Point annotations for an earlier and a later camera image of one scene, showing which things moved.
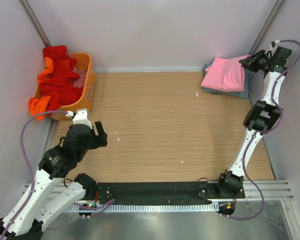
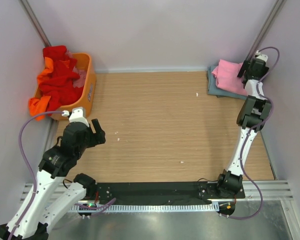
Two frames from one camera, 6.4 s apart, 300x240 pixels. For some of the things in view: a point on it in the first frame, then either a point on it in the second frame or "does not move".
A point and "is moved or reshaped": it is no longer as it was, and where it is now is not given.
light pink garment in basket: [80, 81] does not move
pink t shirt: [226, 74] is moved or reshaped
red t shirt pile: [59, 85] does not move
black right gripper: [248, 62] to [246, 66]
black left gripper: [100, 140] does not move
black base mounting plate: [174, 191] does not move
